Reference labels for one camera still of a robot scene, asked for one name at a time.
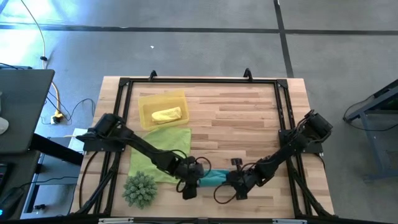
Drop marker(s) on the yellow black power plug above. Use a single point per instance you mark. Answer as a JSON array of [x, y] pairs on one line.
[[57, 117]]

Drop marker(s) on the grey lower shelf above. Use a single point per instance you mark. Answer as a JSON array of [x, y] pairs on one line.
[[59, 174]]

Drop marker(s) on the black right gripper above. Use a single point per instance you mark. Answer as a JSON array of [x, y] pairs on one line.
[[244, 180]]

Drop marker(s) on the green artificial plant ball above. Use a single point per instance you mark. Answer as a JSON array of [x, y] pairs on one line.
[[140, 189]]

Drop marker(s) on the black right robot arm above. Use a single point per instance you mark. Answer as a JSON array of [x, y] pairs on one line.
[[286, 152]]

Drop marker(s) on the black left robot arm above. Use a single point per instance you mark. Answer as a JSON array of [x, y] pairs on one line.
[[146, 149]]

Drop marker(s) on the black desk support beam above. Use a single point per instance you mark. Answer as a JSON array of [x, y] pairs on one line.
[[56, 151]]

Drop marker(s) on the silver metal bracket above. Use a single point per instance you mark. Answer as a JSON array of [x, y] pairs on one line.
[[115, 220], [289, 221]]

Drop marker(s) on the yellow translucent plastic basket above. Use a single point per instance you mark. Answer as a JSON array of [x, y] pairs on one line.
[[149, 99]]

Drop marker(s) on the yellow microfiber towel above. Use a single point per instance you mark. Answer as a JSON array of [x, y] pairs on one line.
[[166, 115]]

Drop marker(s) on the teal microfiber towel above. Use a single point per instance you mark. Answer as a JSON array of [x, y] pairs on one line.
[[216, 178]]

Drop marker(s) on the blue grey metal cart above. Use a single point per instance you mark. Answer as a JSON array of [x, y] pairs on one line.
[[373, 146]]

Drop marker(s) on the dark grey desk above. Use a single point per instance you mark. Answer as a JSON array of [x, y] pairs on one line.
[[25, 109]]

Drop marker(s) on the white computer mouse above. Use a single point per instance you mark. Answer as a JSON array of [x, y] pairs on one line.
[[3, 126]]

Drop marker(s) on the green microfiber towel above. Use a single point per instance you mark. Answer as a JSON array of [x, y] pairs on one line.
[[168, 140]]

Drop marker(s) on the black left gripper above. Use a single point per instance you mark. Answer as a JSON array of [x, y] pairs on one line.
[[189, 171]]

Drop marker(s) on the black aluminium table frame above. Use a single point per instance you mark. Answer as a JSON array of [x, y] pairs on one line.
[[202, 80]]

